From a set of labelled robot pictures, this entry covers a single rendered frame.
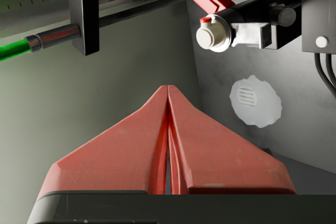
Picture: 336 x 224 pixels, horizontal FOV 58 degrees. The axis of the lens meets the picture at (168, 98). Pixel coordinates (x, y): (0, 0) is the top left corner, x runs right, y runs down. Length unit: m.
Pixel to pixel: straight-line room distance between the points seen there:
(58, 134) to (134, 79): 0.16
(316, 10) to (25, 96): 0.36
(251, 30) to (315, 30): 0.11
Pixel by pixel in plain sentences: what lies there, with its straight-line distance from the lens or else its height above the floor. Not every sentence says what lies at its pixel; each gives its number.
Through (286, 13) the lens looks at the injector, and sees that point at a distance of 0.25.
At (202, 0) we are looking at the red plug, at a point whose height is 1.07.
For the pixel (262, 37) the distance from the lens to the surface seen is 0.20.
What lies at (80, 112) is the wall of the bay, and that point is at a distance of 0.49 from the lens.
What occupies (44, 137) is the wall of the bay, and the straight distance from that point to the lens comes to 0.48.
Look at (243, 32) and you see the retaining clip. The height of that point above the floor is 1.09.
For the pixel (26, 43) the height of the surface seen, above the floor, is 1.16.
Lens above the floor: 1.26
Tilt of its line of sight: 35 degrees down
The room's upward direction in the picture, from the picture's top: 120 degrees counter-clockwise
